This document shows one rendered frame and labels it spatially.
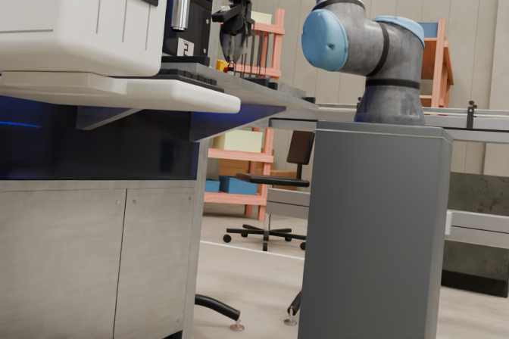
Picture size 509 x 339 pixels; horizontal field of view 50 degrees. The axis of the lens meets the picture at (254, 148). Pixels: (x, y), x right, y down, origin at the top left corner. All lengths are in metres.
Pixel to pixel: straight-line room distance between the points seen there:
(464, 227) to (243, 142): 3.75
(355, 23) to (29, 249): 0.88
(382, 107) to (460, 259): 2.43
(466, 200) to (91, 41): 3.01
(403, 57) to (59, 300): 1.00
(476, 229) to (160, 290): 1.27
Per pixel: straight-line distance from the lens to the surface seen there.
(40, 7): 0.67
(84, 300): 1.53
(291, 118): 2.53
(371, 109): 1.15
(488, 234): 2.35
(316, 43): 1.12
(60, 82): 0.82
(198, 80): 0.90
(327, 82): 9.00
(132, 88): 0.83
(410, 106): 1.17
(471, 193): 3.47
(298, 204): 2.53
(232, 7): 1.71
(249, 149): 5.81
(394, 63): 1.17
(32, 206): 1.35
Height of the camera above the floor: 0.71
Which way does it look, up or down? 1 degrees up
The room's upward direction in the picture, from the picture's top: 5 degrees clockwise
